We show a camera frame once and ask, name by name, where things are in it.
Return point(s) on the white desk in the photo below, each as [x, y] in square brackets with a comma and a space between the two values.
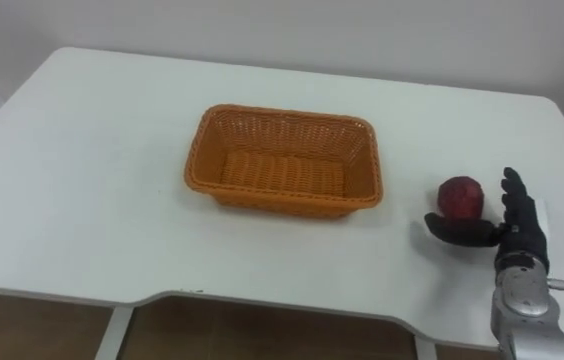
[112, 200]

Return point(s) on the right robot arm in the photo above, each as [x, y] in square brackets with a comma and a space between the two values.
[527, 310]

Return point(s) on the red apple soft toy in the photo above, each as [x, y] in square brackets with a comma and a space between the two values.
[460, 198]

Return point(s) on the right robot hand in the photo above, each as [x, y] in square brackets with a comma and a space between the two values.
[522, 220]

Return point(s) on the orange woven basket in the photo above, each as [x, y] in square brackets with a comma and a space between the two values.
[282, 165]

